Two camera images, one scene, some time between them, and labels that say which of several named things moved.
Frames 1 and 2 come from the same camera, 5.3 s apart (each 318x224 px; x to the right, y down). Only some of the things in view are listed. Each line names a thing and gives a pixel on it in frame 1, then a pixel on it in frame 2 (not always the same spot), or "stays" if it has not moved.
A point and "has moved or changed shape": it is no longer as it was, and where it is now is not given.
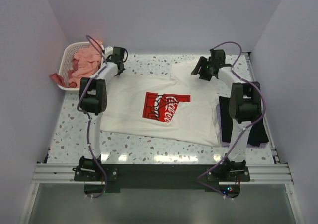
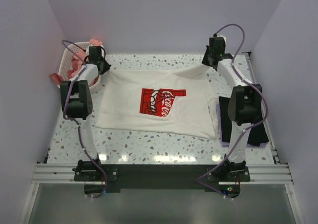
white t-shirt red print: (180, 107) has moved or changed shape
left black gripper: (120, 72) → (107, 66)
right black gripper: (202, 62) → (204, 61)
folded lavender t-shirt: (226, 145) stays
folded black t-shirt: (258, 133) stays
